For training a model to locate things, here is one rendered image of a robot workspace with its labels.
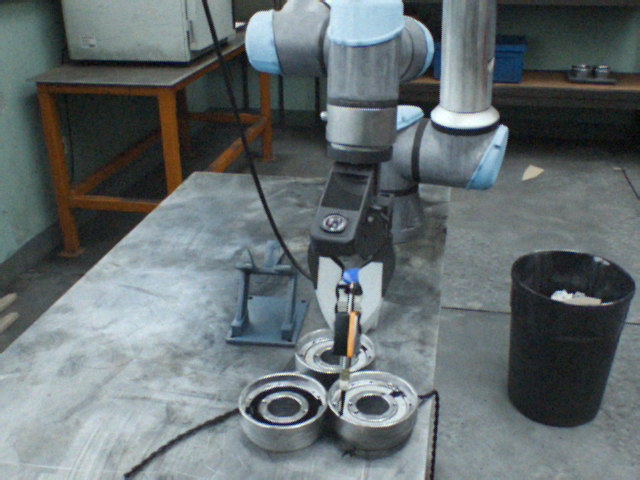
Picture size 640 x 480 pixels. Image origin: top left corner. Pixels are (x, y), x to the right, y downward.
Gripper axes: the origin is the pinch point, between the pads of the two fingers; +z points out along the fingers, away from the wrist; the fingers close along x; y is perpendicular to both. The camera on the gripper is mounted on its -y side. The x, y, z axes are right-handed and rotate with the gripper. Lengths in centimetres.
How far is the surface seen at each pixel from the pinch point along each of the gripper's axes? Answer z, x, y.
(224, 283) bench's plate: 9.4, 25.9, 31.1
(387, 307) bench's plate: 9.3, -1.4, 28.7
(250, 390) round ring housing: 10.1, 11.4, -0.2
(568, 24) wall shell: -36, -64, 402
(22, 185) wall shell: 36, 167, 178
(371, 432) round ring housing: 10.7, -4.0, -4.5
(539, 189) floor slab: 50, -50, 313
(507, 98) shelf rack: 6, -30, 347
